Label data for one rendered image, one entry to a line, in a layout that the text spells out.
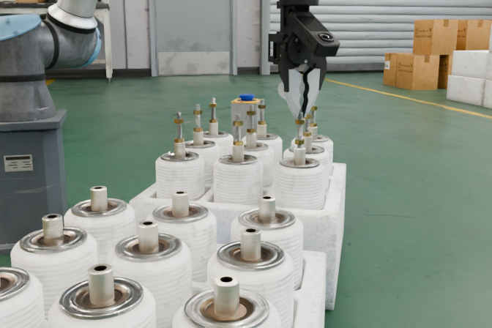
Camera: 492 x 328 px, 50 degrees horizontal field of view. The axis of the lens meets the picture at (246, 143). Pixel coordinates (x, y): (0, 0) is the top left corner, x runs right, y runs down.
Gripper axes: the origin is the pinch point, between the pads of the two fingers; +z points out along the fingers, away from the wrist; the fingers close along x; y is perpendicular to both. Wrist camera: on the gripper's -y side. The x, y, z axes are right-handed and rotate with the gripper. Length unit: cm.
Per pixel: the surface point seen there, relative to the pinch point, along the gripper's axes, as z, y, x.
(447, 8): -44, 438, -464
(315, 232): 20.3, -8.0, 1.3
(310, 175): 11.0, -4.1, 0.3
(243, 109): 5.7, 42.1, -7.0
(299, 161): 9.3, -0.3, 0.5
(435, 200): 35, 31, -65
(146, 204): 17.6, 11.1, 26.6
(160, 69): 29, 511, -112
